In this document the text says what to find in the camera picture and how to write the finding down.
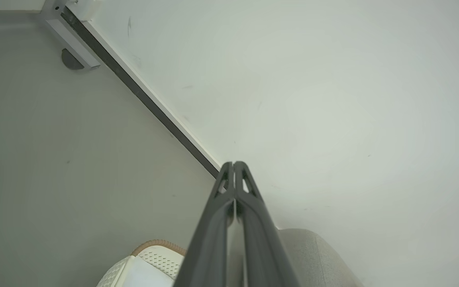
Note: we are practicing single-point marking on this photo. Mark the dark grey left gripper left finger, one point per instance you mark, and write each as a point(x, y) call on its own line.
point(207, 247)

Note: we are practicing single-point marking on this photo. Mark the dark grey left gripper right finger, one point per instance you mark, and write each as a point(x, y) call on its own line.
point(263, 247)

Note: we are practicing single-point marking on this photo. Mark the grey fabric sofa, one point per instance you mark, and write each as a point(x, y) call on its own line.
point(317, 259)

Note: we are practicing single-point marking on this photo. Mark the white sneaker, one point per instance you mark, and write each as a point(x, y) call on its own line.
point(150, 267)

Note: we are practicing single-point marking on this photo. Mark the white and dark baseboard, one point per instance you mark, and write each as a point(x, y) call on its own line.
point(142, 91)

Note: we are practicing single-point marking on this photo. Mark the grey half-round door stopper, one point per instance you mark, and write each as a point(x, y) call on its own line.
point(71, 60)

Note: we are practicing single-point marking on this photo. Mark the white door frame post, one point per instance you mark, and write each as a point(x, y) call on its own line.
point(68, 34)

